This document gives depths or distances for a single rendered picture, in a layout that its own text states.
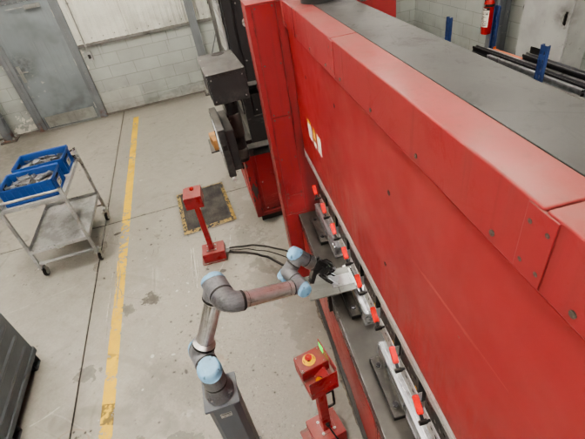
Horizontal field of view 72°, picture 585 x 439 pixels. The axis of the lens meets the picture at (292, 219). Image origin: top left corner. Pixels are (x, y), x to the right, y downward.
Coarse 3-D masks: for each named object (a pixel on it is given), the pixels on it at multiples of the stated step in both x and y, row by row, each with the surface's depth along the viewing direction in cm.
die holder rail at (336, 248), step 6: (318, 204) 291; (318, 210) 284; (318, 216) 290; (324, 222) 273; (324, 228) 275; (330, 228) 267; (330, 234) 262; (330, 240) 263; (336, 240) 257; (330, 246) 266; (336, 246) 252; (336, 252) 256
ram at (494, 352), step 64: (320, 64) 168; (320, 128) 199; (384, 192) 127; (384, 256) 144; (448, 256) 92; (448, 320) 101; (512, 320) 73; (448, 384) 112; (512, 384) 78; (576, 384) 60
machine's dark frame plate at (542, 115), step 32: (352, 0) 183; (384, 32) 134; (416, 32) 129; (416, 64) 106; (448, 64) 103; (480, 64) 100; (480, 96) 86; (512, 96) 83; (544, 96) 81; (512, 128) 73; (544, 128) 72; (576, 128) 70; (576, 160) 63
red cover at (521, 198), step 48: (288, 0) 206; (336, 48) 134; (384, 96) 103; (432, 96) 89; (432, 144) 83; (480, 144) 70; (528, 144) 68; (480, 192) 70; (528, 192) 58; (576, 192) 57; (528, 240) 60; (576, 240) 51; (576, 288) 53
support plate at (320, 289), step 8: (336, 272) 231; (344, 272) 230; (320, 280) 227; (312, 288) 223; (320, 288) 222; (328, 288) 222; (336, 288) 221; (344, 288) 220; (352, 288) 219; (312, 296) 219; (320, 296) 218; (328, 296) 218
